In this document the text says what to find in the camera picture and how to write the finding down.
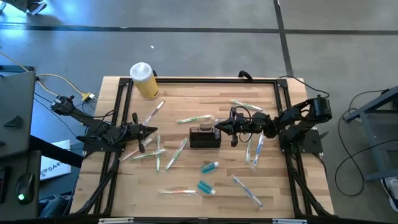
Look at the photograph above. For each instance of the black aluminium table frame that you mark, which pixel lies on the black aluminium table frame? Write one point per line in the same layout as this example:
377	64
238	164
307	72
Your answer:
217	80

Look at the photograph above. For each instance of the person's shoe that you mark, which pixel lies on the person's shoe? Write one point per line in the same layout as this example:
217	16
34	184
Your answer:
35	7
392	193

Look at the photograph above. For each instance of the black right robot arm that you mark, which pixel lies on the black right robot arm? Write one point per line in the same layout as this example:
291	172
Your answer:
295	113

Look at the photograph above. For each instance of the black diagonal beam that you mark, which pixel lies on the black diagonal beam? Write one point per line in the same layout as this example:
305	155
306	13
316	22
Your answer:
53	151

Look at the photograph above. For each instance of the black computer mouse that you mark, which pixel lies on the black computer mouse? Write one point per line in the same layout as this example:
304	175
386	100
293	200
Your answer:
25	186

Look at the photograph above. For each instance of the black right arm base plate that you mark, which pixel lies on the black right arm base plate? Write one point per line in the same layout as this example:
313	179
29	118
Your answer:
314	146

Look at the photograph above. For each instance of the white tape strip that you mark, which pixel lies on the white tape strip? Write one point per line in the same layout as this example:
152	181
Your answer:
115	221
289	221

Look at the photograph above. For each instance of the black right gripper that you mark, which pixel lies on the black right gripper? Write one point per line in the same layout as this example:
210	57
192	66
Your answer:
242	126

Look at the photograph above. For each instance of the blue-grey metal table frame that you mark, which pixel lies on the blue-grey metal table frame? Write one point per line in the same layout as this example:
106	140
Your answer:
370	101

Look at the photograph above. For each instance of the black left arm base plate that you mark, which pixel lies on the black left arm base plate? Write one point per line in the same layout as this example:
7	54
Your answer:
90	146

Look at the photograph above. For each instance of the orange toothbrush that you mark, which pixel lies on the orange toothbrush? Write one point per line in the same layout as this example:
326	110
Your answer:
178	192

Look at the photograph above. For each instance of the person's leg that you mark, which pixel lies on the person's leg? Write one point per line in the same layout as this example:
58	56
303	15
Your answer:
54	207

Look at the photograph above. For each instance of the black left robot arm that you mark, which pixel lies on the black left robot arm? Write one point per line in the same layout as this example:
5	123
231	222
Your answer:
93	124

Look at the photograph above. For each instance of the grey desk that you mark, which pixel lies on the grey desk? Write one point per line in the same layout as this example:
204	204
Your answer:
18	99

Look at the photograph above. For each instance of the white printed box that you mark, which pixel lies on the white printed box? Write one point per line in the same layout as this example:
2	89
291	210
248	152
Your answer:
57	169

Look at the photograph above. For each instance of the yellow wipes canister white lid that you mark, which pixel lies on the yellow wipes canister white lid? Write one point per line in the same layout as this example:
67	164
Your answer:
146	84

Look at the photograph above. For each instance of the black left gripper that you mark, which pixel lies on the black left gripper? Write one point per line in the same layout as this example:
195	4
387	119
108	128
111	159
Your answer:
135	132

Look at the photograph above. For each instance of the purple toothbrush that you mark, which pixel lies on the purple toothbrush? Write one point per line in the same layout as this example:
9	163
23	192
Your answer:
154	113

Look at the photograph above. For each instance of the black triangular desk part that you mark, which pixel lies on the black triangular desk part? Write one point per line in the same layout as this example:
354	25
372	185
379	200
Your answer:
15	122

